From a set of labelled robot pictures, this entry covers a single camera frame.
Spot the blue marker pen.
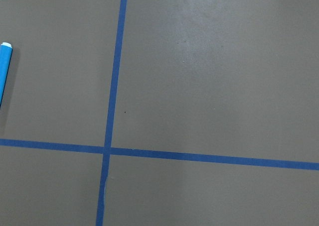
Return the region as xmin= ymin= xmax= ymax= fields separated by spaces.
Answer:
xmin=0 ymin=42 xmax=12 ymax=103

